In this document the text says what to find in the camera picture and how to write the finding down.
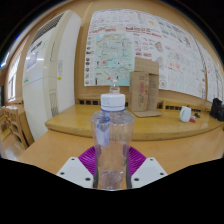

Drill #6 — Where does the white ceramic mug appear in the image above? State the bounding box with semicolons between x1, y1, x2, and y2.
179;105;193;123

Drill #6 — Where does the black bag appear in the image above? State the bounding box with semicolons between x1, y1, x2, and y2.
209;97;224;122

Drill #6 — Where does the clear plastic water bottle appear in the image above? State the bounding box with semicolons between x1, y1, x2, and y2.
90;93;135;191

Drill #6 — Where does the wooden chair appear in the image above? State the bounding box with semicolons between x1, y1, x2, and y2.
0;104;34;151

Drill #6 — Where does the small red-labelled plastic bottle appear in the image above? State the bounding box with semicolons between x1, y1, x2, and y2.
109;79;121;95

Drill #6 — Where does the brown cardboard box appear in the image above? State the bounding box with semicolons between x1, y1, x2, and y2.
128;57;163;118

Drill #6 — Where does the white standing air conditioner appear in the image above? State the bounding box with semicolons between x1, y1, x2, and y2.
21;9;83;143

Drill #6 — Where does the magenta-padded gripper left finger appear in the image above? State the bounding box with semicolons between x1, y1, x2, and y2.
56;145;99;190

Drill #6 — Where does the printed paper wall poster display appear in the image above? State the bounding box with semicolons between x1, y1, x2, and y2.
83;8;207;100
196;39;224;103

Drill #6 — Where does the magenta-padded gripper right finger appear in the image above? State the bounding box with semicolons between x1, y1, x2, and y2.
125;145;168;190

